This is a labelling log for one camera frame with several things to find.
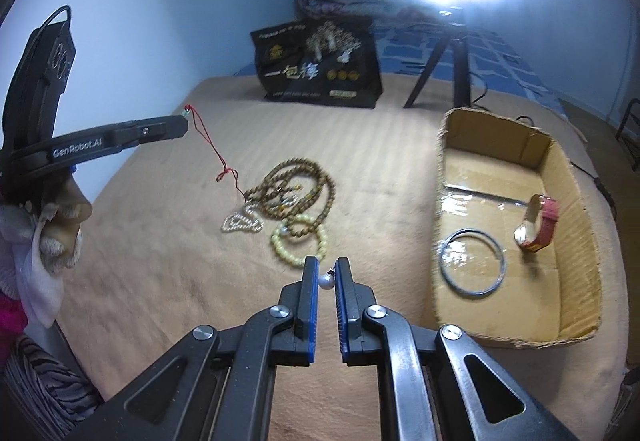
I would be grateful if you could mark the brown wooden bead mala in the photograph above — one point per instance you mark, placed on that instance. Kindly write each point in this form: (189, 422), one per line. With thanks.
(289, 190)

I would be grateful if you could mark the pink sleeve forearm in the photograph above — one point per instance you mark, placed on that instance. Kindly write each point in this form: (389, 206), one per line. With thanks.
(13, 321)

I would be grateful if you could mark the red strap wristwatch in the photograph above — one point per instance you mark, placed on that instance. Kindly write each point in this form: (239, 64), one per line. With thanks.
(537, 228)

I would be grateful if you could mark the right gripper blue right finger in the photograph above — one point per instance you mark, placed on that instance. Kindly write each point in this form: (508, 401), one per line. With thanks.
(434, 384)

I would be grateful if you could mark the folded floral quilt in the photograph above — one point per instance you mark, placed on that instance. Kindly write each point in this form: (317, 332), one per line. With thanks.
(381, 10)

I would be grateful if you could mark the blue-green bangle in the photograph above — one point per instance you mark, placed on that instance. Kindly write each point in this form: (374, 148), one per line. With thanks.
(472, 263)

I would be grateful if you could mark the black snack bag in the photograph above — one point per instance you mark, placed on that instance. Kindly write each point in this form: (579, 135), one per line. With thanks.
(328, 61)

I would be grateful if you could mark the beige blanket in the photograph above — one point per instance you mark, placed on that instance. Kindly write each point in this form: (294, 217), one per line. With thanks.
(155, 264)

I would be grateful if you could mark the cardboard box tray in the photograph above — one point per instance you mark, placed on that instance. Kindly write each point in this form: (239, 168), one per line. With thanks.
(515, 262)

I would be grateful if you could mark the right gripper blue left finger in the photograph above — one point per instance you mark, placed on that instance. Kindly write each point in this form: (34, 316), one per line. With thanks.
(215, 385)

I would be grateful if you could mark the single pearl earring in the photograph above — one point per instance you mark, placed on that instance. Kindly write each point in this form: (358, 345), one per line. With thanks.
(327, 280)

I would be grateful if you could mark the left gloved hand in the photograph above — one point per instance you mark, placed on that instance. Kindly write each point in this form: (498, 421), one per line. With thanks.
(38, 244)

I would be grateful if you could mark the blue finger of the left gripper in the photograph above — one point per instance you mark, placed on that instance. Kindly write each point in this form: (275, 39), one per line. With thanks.
(125, 133)

